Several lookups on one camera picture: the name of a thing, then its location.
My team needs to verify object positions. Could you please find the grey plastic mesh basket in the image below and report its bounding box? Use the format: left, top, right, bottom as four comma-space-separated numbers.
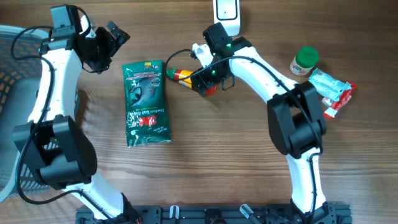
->
0, 24, 78, 203

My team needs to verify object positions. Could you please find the black camera cable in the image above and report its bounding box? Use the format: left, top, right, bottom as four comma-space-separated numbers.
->
10, 6, 113, 224
164, 48, 324, 218

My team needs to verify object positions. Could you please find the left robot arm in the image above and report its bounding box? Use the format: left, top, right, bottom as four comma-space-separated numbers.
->
12, 4, 142, 223

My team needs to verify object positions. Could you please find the red chili sauce bottle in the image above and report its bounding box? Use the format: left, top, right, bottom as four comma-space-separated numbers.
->
166, 68, 217, 96

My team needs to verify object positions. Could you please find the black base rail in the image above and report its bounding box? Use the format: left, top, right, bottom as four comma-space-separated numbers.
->
75, 204, 352, 224

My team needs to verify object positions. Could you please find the right black camera cable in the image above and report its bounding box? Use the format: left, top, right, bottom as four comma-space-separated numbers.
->
164, 48, 324, 218

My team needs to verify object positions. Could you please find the red Nescafe stick sachet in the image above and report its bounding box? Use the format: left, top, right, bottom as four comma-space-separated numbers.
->
323, 82, 357, 119

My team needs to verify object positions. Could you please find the white barcode scanner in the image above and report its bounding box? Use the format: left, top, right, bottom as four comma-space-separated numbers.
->
213, 0, 241, 36

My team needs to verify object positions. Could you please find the red tissue pack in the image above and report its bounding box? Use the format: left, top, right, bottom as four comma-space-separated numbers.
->
322, 97, 334, 107

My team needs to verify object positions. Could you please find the mint green wipes packet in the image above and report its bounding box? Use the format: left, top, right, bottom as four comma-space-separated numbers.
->
308, 68, 352, 101

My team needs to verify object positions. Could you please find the green lid jar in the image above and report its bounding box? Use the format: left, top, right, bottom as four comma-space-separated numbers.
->
290, 46, 319, 76

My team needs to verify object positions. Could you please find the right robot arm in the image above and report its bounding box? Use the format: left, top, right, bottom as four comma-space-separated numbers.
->
191, 22, 326, 223

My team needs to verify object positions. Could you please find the left black camera cable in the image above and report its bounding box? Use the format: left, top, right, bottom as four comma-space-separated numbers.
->
10, 6, 113, 224

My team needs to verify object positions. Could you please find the green 3M gloves packet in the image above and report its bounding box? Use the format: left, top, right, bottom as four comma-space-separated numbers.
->
122, 60, 171, 147

